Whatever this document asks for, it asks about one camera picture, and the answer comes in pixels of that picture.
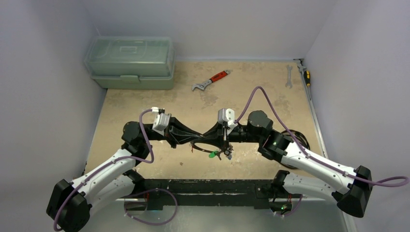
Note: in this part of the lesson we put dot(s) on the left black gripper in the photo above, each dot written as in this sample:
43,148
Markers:
178,133

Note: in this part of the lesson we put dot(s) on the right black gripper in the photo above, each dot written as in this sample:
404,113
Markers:
225,137

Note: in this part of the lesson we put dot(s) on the large perforated metal keyring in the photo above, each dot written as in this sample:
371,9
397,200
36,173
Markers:
203,147

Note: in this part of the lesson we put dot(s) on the green key tag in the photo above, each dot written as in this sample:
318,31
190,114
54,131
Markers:
213,154

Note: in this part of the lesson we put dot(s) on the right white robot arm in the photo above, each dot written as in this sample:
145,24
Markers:
346,186

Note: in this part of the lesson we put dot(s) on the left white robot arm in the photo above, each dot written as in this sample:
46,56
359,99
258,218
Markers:
73,202

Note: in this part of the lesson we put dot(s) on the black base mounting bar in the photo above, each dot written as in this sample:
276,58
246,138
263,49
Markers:
256,193

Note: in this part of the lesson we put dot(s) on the green plastic toolbox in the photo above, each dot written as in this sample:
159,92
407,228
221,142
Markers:
131,62

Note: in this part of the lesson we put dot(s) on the silver open end wrench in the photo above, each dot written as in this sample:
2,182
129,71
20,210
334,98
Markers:
289,77

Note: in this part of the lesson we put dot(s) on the yellow black screwdriver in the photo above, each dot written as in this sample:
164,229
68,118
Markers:
307,78

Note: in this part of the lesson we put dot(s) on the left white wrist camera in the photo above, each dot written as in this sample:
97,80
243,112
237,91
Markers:
161,120

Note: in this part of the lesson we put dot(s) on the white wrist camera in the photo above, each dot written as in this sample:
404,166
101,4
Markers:
161,120
226,115

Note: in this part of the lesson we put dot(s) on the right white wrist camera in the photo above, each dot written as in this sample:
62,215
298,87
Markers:
226,115

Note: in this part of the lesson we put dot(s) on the red handled adjustable wrench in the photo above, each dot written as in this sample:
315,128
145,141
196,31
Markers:
202,86

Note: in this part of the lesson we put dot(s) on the aluminium frame rail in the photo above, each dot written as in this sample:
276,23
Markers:
302,70

